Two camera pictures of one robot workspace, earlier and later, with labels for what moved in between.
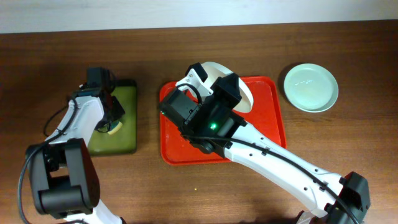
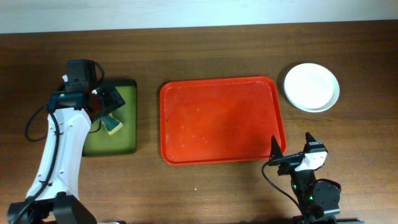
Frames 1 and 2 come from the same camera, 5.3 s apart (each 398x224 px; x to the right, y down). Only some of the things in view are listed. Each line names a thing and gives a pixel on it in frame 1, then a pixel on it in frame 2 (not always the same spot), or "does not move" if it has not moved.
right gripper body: x=214 y=96 → x=286 y=165
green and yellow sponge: x=114 y=126 does not move
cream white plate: x=216 y=71 → x=308 y=85
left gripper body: x=115 y=111 → x=113 y=98
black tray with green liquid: x=124 y=141 does not move
